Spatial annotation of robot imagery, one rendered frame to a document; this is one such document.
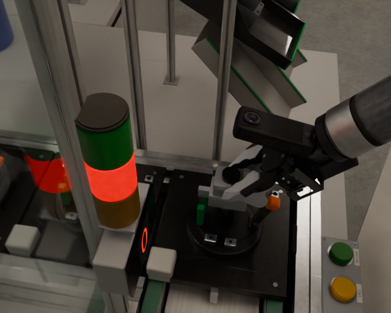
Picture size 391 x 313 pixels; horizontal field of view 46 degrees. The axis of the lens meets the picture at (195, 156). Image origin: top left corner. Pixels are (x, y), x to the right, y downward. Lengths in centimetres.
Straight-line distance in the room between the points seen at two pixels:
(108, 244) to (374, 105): 36
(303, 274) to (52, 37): 63
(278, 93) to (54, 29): 75
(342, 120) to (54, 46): 39
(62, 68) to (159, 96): 90
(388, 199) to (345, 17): 239
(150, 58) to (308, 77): 47
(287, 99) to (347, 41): 214
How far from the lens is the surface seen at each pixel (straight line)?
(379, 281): 101
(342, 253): 88
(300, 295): 83
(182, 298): 86
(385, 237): 107
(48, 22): 36
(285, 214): 90
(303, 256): 87
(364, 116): 61
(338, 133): 63
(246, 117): 64
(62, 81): 39
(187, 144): 114
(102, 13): 162
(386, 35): 333
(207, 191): 78
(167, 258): 81
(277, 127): 65
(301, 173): 67
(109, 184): 46
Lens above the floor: 170
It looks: 49 degrees down
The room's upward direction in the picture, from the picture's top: 2 degrees clockwise
